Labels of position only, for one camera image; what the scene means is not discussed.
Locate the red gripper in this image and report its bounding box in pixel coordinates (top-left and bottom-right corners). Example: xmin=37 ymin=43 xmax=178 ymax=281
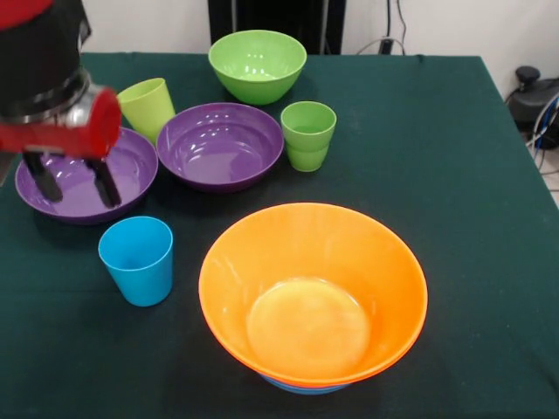
xmin=0 ymin=86 xmax=122 ymax=209

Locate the purple bowl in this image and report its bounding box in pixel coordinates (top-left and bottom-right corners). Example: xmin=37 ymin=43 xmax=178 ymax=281
xmin=156 ymin=102 xmax=286 ymax=194
xmin=14 ymin=126 xmax=160 ymax=226

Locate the yellow-green cup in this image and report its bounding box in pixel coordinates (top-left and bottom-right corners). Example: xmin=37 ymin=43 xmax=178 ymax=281
xmin=116 ymin=77 xmax=176 ymax=146

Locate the blue cup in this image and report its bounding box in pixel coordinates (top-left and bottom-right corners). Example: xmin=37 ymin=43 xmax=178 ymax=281
xmin=97 ymin=216 xmax=175 ymax=308

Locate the orange bowl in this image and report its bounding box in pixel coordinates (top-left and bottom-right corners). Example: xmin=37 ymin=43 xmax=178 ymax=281
xmin=198 ymin=202 xmax=429 ymax=381
xmin=199 ymin=300 xmax=428 ymax=389

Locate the green cup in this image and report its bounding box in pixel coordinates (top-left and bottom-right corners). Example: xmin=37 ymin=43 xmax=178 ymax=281
xmin=279 ymin=100 xmax=338 ymax=153
xmin=286 ymin=143 xmax=330 ymax=173

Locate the blue bowl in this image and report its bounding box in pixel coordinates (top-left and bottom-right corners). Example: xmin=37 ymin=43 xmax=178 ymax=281
xmin=260 ymin=374 xmax=353 ymax=396

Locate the dark green table cloth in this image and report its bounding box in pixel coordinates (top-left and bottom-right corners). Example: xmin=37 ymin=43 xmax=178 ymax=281
xmin=0 ymin=52 xmax=559 ymax=419

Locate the green bowl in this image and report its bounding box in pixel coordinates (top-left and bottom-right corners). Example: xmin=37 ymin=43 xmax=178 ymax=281
xmin=207 ymin=29 xmax=308 ymax=106

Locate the black hanging cable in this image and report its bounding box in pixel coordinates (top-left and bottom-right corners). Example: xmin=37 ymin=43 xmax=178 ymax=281
xmin=383 ymin=0 xmax=411 ymax=56

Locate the grey pedestal foot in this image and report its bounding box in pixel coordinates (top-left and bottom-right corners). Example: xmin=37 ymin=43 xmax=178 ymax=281
xmin=506 ymin=65 xmax=559 ymax=132

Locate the tangle of cables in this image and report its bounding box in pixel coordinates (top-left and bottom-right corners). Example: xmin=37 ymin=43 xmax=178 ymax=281
xmin=526 ymin=95 xmax=559 ymax=175

